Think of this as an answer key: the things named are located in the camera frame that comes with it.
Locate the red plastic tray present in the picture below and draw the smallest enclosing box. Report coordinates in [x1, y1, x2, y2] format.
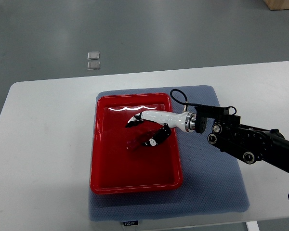
[90, 93, 183, 194]

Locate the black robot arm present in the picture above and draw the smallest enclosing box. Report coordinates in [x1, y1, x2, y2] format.
[126, 104, 289, 173]

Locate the red pepper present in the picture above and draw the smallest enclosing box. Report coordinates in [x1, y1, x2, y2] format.
[126, 130, 156, 151]

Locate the blue-grey mesh mat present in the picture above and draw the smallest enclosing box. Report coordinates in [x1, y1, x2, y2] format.
[89, 87, 250, 222]

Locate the wooden box corner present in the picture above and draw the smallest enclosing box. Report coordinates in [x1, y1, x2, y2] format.
[264, 0, 289, 10]

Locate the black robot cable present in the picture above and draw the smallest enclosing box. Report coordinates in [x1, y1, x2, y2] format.
[170, 89, 198, 114]

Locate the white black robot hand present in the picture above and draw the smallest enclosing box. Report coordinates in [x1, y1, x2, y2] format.
[125, 110, 196, 146]

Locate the upper metal floor plate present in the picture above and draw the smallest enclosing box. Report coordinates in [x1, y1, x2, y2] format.
[87, 51, 100, 60]

